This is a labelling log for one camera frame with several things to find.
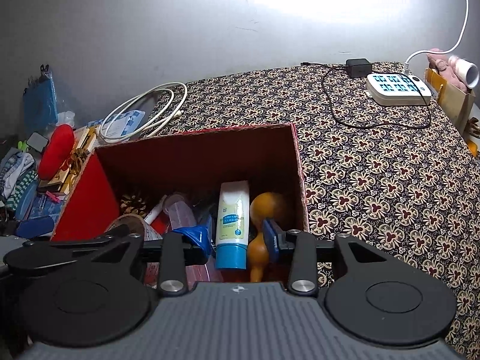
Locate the white tube blue cap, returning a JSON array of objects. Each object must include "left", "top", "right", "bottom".
[{"left": 216, "top": 181, "right": 250, "bottom": 270}]

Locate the orange gourd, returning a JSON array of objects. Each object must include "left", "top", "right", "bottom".
[{"left": 247, "top": 192, "right": 287, "bottom": 283}]

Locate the red cardboard box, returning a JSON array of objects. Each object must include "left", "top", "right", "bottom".
[{"left": 50, "top": 122, "right": 311, "bottom": 284}]

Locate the pine cone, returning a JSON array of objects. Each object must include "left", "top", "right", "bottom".
[{"left": 120, "top": 194, "right": 147, "bottom": 218}]

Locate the floral patterned cloth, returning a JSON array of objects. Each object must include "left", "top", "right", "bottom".
[{"left": 164, "top": 65, "right": 479, "bottom": 359}]

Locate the red plush heart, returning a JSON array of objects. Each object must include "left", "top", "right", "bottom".
[{"left": 37, "top": 124, "right": 75, "bottom": 180}]

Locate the black power adapter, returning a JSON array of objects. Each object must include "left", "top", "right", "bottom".
[{"left": 345, "top": 58, "right": 373, "bottom": 79}]

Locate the white power strip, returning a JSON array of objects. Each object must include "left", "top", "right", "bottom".
[{"left": 366, "top": 73, "right": 432, "bottom": 107}]

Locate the striped fabric bundle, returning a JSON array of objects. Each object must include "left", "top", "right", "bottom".
[{"left": 1, "top": 150, "right": 38, "bottom": 211}]

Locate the blue plastic bag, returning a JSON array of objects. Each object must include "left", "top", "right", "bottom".
[{"left": 23, "top": 64, "right": 59, "bottom": 134}]

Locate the brown paper bag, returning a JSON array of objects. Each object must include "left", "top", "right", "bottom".
[{"left": 424, "top": 67, "right": 475, "bottom": 134}]

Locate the pink plush toy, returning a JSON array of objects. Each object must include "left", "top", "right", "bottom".
[{"left": 427, "top": 48, "right": 467, "bottom": 92}]

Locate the white cylindrical cup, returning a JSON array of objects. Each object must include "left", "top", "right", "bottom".
[{"left": 448, "top": 55, "right": 479, "bottom": 89}]

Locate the white coiled cable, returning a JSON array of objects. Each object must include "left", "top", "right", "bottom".
[{"left": 98, "top": 81, "right": 189, "bottom": 145}]

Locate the black thin cable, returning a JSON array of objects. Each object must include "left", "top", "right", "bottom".
[{"left": 300, "top": 61, "right": 432, "bottom": 131}]

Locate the white power strip cord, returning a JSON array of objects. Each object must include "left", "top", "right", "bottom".
[{"left": 403, "top": 0, "right": 471, "bottom": 76}]

